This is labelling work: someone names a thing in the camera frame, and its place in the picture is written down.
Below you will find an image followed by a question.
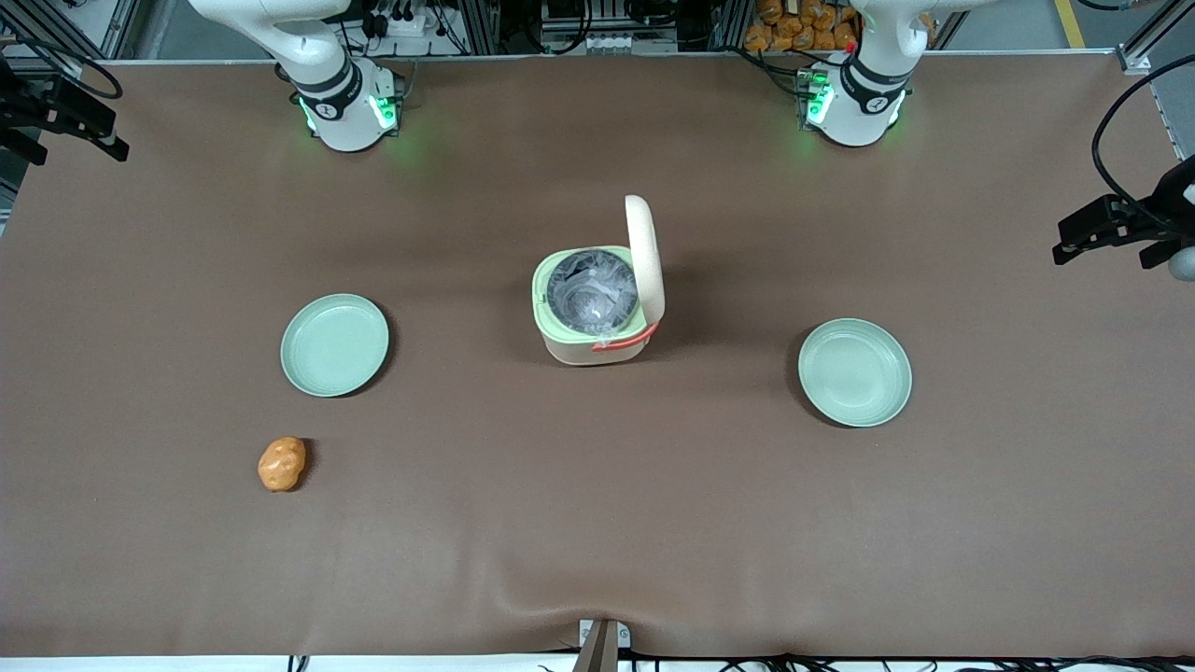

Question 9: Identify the pile of orange toys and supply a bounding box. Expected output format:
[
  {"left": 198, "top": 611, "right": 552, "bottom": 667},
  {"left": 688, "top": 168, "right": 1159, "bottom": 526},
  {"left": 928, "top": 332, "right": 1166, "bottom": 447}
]
[{"left": 743, "top": 0, "right": 862, "bottom": 53}]

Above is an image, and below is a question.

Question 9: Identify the aluminium frame post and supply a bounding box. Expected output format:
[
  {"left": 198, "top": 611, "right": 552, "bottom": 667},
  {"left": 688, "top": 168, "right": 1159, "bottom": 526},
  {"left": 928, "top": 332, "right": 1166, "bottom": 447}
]
[
  {"left": 1116, "top": 0, "right": 1195, "bottom": 77},
  {"left": 0, "top": 0, "right": 143, "bottom": 88}
]

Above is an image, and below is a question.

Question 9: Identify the white power strip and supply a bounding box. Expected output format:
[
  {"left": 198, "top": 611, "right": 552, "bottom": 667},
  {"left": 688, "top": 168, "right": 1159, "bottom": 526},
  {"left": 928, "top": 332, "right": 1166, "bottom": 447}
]
[{"left": 367, "top": 6, "right": 442, "bottom": 44}]

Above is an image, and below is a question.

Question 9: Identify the silver camera mount bracket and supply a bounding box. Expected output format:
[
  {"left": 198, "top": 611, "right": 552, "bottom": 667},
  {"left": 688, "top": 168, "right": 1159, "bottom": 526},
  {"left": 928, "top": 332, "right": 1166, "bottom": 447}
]
[{"left": 571, "top": 618, "right": 632, "bottom": 672}]

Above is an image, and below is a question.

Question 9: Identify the cream rice cooker red handle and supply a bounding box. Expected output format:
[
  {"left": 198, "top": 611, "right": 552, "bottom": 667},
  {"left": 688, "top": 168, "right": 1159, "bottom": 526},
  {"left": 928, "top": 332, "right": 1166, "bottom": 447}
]
[{"left": 531, "top": 194, "right": 668, "bottom": 367}]

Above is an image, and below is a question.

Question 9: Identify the orange toy potato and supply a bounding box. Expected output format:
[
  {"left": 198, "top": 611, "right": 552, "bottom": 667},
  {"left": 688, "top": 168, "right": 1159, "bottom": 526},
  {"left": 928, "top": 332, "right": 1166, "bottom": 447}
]
[{"left": 258, "top": 436, "right": 307, "bottom": 493}]

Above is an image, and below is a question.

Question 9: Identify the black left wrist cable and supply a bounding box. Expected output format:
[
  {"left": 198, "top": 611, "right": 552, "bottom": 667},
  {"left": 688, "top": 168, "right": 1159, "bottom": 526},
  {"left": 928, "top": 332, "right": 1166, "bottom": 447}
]
[{"left": 1091, "top": 54, "right": 1195, "bottom": 234}]

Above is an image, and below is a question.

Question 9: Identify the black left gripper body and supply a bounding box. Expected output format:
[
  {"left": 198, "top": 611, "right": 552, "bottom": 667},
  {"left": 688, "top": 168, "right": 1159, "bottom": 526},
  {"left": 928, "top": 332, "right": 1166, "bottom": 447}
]
[{"left": 1057, "top": 159, "right": 1195, "bottom": 247}]

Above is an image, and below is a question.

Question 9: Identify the pale green plate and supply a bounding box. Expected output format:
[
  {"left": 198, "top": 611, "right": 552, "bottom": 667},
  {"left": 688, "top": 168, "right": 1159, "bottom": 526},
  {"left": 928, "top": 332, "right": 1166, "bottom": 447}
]
[
  {"left": 797, "top": 318, "right": 913, "bottom": 428},
  {"left": 280, "top": 293, "right": 390, "bottom": 399}
]

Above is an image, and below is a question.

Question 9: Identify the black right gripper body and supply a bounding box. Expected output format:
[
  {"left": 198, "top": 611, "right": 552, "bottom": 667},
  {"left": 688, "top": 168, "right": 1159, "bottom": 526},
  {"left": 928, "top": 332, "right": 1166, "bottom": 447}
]
[{"left": 0, "top": 58, "right": 120, "bottom": 143}]

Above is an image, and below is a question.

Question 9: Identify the brown table mat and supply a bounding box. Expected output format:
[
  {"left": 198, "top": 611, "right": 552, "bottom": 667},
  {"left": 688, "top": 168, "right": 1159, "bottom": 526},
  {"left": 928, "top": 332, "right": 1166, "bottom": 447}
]
[{"left": 0, "top": 51, "right": 1195, "bottom": 660}]

